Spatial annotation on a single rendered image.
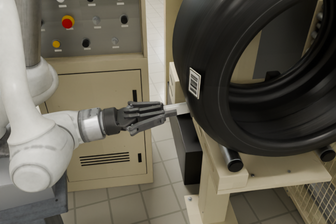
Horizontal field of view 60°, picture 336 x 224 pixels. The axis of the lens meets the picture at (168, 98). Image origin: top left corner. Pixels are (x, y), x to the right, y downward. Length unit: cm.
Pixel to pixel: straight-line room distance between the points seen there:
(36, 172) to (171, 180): 141
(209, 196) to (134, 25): 93
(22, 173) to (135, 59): 87
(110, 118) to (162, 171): 127
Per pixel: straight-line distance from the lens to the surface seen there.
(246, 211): 189
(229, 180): 89
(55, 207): 113
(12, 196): 114
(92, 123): 78
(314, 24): 131
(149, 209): 184
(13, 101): 67
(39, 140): 66
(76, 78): 143
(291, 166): 105
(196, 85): 64
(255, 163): 102
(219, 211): 172
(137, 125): 76
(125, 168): 183
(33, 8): 101
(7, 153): 118
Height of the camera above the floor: 153
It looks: 35 degrees down
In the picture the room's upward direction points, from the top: straight up
